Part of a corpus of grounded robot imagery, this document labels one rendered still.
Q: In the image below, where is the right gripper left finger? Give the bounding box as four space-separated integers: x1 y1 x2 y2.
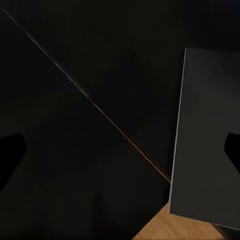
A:
0 133 26 193

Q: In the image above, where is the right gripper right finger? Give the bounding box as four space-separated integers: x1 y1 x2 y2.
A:
223 133 240 173

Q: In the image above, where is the notebook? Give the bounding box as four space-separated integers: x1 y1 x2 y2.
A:
167 47 240 230

